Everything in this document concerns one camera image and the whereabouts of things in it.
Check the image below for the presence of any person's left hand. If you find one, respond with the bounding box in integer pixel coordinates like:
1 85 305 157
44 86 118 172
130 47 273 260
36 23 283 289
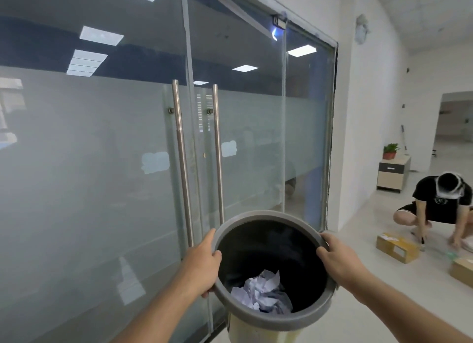
179 228 222 299

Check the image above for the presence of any person's left forearm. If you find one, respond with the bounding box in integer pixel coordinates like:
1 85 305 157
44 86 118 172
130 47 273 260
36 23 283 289
110 268 207 343

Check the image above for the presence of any glass door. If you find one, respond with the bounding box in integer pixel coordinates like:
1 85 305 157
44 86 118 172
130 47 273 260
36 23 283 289
0 0 207 343
181 0 287 332

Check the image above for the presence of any crumpled white paper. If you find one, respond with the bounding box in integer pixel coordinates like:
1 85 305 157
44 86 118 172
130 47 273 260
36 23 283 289
231 269 293 314

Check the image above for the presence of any cardboard box with label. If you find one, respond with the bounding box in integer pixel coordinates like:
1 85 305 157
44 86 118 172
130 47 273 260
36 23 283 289
376 233 421 264

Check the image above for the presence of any steel door handle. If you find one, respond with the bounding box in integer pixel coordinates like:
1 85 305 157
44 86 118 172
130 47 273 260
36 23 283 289
207 84 225 226
169 80 194 248

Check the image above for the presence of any black trash bag liner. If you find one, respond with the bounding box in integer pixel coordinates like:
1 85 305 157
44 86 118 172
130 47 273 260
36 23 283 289
216 220 329 314

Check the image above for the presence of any low wooden cabinet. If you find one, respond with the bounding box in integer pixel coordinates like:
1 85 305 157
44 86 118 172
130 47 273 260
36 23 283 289
376 155 411 194

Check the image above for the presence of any white wall lamp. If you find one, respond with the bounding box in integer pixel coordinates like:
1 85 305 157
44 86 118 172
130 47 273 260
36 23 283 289
355 14 371 45

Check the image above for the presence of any plain cardboard box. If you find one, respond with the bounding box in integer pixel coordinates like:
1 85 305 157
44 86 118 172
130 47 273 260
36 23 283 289
449 257 473 289

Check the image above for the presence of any person's right hand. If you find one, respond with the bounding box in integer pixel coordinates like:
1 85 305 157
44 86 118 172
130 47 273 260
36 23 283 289
316 232 366 291

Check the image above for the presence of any person's right forearm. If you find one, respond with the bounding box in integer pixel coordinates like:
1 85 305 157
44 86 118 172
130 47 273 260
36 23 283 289
345 267 473 343

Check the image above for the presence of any grey rimmed trash bin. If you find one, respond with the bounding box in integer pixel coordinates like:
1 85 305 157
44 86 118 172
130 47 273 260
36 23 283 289
211 211 339 343

